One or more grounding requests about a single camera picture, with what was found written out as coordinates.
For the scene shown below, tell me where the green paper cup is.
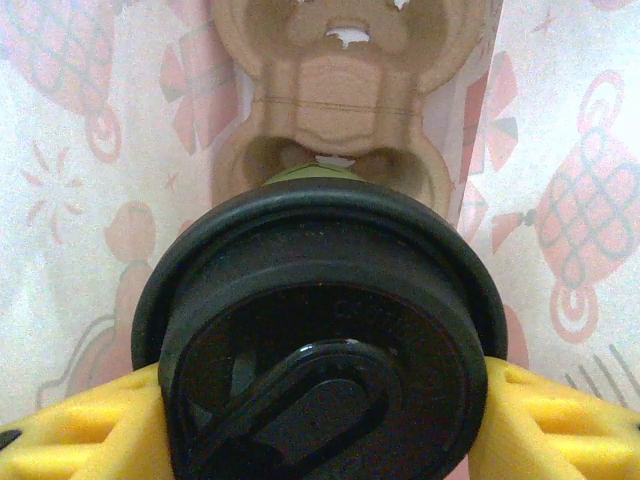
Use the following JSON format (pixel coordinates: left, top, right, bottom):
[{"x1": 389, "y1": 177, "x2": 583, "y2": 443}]
[{"x1": 262, "y1": 161, "x2": 362, "y2": 187}]

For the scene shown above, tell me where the brown pulp cup carrier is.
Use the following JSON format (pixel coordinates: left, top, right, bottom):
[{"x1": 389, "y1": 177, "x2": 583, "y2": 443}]
[{"x1": 208, "y1": 0, "x2": 497, "y2": 224}]

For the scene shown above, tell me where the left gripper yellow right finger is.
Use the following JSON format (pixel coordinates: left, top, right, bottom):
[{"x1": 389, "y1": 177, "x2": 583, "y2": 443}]
[{"x1": 468, "y1": 356, "x2": 640, "y2": 480}]

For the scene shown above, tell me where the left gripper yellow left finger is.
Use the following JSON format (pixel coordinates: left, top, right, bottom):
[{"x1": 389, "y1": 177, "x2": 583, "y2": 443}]
[{"x1": 0, "y1": 362, "x2": 175, "y2": 480}]

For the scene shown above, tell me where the black plastic cup lid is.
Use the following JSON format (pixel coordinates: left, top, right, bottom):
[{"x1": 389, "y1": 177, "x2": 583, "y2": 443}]
[{"x1": 130, "y1": 179, "x2": 509, "y2": 480}]

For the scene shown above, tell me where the red floral paper bag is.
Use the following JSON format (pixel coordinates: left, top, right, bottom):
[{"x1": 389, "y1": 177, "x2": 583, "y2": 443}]
[{"x1": 0, "y1": 0, "x2": 640, "y2": 480}]

